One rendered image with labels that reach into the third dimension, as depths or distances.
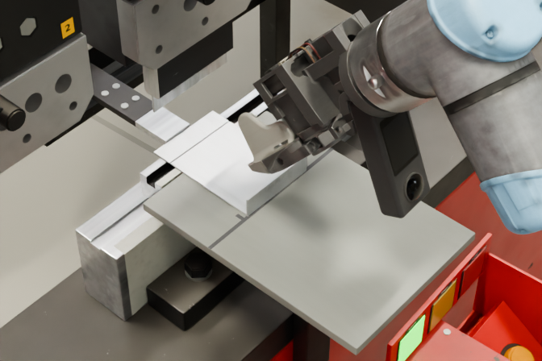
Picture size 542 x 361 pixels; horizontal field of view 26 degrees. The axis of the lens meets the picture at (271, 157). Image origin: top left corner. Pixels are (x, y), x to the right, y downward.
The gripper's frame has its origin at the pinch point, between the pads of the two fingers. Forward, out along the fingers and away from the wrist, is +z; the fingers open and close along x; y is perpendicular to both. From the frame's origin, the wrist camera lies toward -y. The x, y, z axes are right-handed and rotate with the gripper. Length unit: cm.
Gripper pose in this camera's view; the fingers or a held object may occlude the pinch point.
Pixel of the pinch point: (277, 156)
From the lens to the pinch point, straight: 110.6
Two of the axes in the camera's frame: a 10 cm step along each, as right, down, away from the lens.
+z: -4.8, 2.6, 8.4
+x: -6.6, 5.2, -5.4
